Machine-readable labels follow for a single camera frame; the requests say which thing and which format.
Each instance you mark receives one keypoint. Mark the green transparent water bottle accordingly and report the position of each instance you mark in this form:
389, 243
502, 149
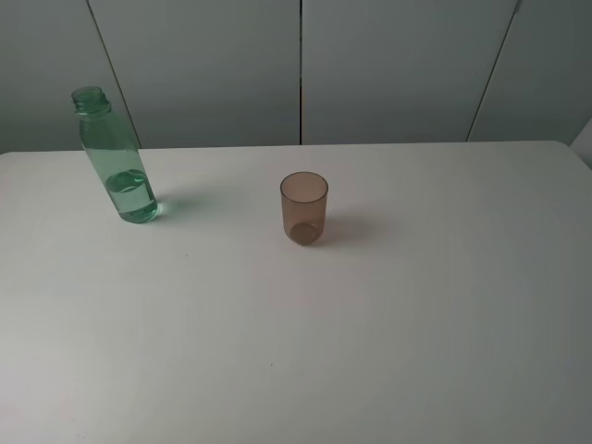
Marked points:
114, 154

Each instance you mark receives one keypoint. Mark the pink translucent plastic cup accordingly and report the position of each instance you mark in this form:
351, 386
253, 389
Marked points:
304, 206

